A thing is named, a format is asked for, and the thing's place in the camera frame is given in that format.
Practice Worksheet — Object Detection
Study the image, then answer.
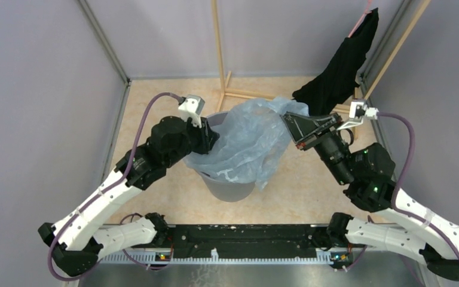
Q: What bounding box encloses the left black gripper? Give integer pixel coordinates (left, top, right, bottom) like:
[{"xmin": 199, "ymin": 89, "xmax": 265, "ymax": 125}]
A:
[{"xmin": 165, "ymin": 115, "xmax": 221, "ymax": 168}]

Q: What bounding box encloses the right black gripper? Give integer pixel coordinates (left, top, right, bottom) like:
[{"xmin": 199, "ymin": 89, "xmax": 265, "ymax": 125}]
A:
[{"xmin": 278, "ymin": 111, "xmax": 354, "ymax": 185}]

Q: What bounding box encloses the light blue trash bag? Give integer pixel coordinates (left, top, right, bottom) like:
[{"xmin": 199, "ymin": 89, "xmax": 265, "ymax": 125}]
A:
[{"xmin": 184, "ymin": 97, "xmax": 308, "ymax": 190}]

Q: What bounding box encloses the grey plastic trash bin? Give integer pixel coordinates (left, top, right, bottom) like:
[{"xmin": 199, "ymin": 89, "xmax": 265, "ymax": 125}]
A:
[{"xmin": 191, "ymin": 112, "xmax": 256, "ymax": 202}]

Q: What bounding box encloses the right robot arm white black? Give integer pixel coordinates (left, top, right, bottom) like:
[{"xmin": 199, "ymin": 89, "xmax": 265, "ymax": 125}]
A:
[{"xmin": 282, "ymin": 108, "xmax": 459, "ymax": 282}]

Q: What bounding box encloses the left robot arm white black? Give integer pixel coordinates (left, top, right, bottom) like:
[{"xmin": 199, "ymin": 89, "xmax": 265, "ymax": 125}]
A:
[{"xmin": 38, "ymin": 116, "xmax": 220, "ymax": 281}]

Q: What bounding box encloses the black hanging garment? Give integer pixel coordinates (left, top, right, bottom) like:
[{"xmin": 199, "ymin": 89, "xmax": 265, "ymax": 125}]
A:
[{"xmin": 292, "ymin": 8, "xmax": 380, "ymax": 116}]

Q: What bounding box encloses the wooden clothes rack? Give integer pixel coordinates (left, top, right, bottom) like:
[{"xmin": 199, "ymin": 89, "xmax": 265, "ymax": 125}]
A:
[{"xmin": 210, "ymin": 0, "xmax": 432, "ymax": 141}]

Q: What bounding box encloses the pink clothes hanger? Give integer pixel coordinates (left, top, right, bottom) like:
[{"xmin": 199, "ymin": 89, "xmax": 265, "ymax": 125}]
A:
[{"xmin": 347, "ymin": 0, "xmax": 373, "ymax": 38}]

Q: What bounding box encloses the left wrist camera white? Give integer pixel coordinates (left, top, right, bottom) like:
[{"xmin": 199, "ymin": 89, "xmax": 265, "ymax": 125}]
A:
[{"xmin": 178, "ymin": 94, "xmax": 205, "ymax": 128}]

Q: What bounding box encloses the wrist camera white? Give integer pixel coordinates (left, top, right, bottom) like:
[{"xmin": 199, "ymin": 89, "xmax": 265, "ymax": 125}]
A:
[
  {"xmin": 337, "ymin": 99, "xmax": 379, "ymax": 131},
  {"xmin": 178, "ymin": 94, "xmax": 205, "ymax": 128}
]

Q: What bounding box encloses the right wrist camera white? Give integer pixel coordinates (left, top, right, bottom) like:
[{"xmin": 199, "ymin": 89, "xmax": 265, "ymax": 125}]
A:
[{"xmin": 337, "ymin": 99, "xmax": 379, "ymax": 131}]

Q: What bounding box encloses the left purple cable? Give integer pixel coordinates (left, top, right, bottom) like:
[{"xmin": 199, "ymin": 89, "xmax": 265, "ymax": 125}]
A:
[{"xmin": 46, "ymin": 91, "xmax": 185, "ymax": 283}]

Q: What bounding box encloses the purple cable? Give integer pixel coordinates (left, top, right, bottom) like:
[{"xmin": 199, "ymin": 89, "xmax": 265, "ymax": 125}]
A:
[
  {"xmin": 46, "ymin": 91, "xmax": 185, "ymax": 283},
  {"xmin": 377, "ymin": 111, "xmax": 459, "ymax": 287}
]

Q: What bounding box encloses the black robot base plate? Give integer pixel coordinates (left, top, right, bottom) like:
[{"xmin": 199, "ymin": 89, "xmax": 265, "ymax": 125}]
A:
[{"xmin": 134, "ymin": 224, "xmax": 348, "ymax": 259}]

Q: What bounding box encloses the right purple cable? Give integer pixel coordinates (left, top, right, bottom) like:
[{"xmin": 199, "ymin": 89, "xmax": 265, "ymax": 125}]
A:
[{"xmin": 377, "ymin": 111, "xmax": 459, "ymax": 287}]

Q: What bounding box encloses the white slotted cable duct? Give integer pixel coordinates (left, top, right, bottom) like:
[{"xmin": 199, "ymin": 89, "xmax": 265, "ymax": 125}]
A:
[{"xmin": 100, "ymin": 249, "xmax": 343, "ymax": 265}]

